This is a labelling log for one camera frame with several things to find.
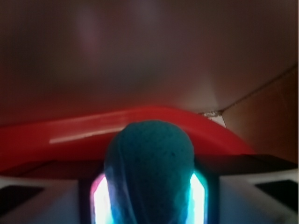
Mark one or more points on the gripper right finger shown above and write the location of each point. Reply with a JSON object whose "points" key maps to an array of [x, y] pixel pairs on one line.
{"points": [[244, 189]]}

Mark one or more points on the orange plastic tray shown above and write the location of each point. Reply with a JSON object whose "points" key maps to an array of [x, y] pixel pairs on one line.
{"points": [[87, 137]]}

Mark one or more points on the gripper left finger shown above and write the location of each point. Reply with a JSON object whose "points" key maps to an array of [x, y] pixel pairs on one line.
{"points": [[54, 192]]}

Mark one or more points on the brown cardboard panel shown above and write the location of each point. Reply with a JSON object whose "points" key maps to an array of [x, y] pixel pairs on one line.
{"points": [[268, 119]]}

